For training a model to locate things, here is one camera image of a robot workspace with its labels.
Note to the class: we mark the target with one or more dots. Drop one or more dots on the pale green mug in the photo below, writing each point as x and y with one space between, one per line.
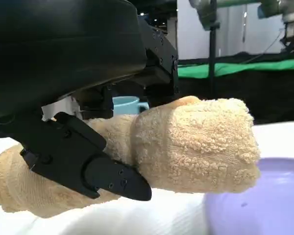
127 105

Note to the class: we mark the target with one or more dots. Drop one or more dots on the beige towel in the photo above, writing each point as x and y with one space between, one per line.
191 147

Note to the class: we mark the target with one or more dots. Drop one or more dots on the green cloth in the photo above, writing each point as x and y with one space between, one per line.
235 68

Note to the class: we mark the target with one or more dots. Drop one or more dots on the lilac plate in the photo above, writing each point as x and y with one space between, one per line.
259 195

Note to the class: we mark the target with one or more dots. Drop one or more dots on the black stand pole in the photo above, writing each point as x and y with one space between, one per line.
213 44

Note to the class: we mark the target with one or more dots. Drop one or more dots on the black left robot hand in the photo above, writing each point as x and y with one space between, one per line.
63 61

